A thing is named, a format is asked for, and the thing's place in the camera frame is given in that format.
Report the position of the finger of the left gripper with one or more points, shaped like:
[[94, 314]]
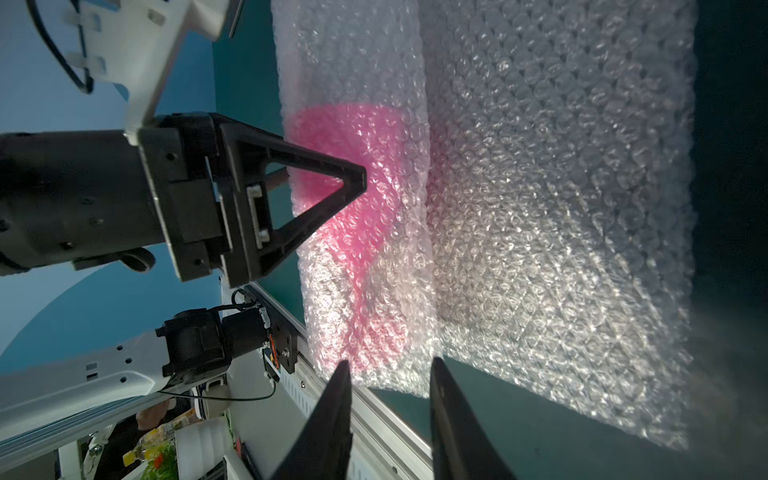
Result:
[[254, 177]]

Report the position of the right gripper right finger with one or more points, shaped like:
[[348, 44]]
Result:
[[460, 448]]

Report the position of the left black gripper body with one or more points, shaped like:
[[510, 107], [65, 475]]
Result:
[[90, 198]]

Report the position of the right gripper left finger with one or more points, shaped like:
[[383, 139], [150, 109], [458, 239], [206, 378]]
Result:
[[322, 449]]

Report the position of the pink plastic wine glass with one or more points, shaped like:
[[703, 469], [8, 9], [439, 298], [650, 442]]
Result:
[[349, 306]]

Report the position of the clear bubble wrap sheet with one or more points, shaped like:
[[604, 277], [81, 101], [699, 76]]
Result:
[[548, 234]]

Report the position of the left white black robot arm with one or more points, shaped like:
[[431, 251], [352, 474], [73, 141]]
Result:
[[191, 347]]

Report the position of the aluminium front rail frame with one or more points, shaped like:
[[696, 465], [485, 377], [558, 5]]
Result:
[[384, 446]]

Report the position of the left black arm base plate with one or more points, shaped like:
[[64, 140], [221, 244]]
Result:
[[286, 329]]

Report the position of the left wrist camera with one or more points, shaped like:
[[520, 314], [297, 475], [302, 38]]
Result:
[[135, 43]]

